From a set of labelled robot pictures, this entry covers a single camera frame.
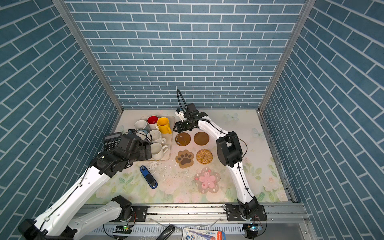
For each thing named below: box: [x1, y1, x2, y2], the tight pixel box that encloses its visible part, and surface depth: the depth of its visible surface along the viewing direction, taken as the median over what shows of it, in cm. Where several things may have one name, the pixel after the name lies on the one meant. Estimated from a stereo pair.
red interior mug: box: [147, 115, 159, 130], surface depth 106 cm
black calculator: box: [104, 132, 122, 151], surface depth 101 cm
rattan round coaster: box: [196, 149, 213, 165], surface depth 96 cm
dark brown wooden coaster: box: [193, 131, 210, 146], surface depth 104 cm
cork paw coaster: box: [175, 149, 194, 168], surface depth 95 cm
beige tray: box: [152, 116, 176, 161], surface depth 100 cm
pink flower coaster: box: [194, 167, 221, 194], surface depth 86 cm
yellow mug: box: [157, 117, 172, 134], surface depth 103 cm
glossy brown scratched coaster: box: [175, 132, 191, 147], surface depth 104 cm
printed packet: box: [181, 228, 226, 240], surface depth 69 cm
